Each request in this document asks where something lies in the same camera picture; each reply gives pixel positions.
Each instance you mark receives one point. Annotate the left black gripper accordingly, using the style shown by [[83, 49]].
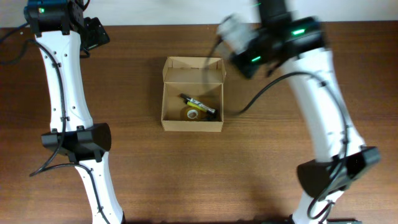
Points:
[[98, 34]]

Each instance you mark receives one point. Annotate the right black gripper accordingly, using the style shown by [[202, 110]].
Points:
[[246, 71]]

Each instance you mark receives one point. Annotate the brown cardboard box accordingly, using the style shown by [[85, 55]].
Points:
[[200, 78]]

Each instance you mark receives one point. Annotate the yellow highlighter marker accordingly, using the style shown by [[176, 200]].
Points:
[[189, 103]]

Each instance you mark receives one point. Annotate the white marker black cap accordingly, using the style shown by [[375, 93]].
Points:
[[210, 110]]

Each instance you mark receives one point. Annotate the yellow transparent tape roll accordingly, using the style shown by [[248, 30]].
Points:
[[189, 113]]

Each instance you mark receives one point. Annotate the black ballpoint pen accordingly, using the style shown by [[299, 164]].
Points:
[[211, 117]]

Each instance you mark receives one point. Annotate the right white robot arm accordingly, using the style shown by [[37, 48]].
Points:
[[297, 47]]

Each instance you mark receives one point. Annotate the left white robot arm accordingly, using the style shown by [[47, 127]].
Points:
[[64, 36]]

